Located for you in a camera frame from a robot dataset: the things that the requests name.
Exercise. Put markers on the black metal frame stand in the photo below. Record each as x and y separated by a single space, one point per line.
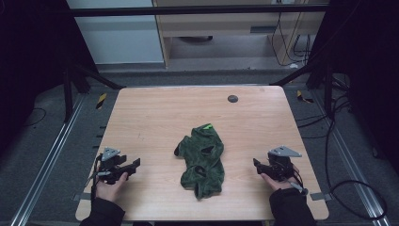
327 91
68 94

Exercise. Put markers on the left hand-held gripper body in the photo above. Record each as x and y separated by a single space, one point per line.
110 161

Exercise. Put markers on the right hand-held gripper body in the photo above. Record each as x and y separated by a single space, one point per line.
280 163

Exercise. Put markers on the yellow black hazard tape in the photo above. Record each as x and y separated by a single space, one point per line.
303 97
101 101

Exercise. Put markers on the person's left hand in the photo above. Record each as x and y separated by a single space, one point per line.
109 188

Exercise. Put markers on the grey round table grommet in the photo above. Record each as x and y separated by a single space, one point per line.
232 99

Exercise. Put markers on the person's right hand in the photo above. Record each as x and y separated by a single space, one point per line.
280 184

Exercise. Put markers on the metal floor rail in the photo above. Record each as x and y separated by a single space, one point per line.
353 163
44 163

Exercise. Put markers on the black horizontal frame bar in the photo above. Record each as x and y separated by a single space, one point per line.
197 11

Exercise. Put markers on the dark curtain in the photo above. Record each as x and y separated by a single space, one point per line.
34 62
367 72

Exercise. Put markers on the dark green velvet garment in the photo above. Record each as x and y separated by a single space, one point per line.
202 160

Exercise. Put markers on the light wooden desk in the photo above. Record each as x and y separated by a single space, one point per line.
226 28

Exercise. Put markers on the grey tape strip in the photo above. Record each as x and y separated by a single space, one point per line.
80 197
320 196

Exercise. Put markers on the white cabinet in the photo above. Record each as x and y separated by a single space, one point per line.
116 34

